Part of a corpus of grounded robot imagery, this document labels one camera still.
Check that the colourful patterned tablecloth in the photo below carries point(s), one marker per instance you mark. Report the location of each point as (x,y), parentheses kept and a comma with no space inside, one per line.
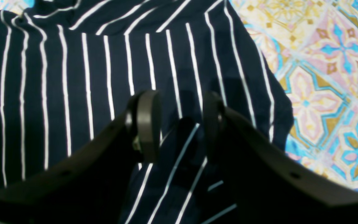
(313,52)

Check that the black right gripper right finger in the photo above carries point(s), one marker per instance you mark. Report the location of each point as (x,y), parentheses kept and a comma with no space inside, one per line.
(268,186)

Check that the navy white striped T-shirt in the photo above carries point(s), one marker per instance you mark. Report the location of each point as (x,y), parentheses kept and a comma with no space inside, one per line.
(68,67)

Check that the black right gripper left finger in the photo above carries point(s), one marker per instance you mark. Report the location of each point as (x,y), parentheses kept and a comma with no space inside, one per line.
(90,186)

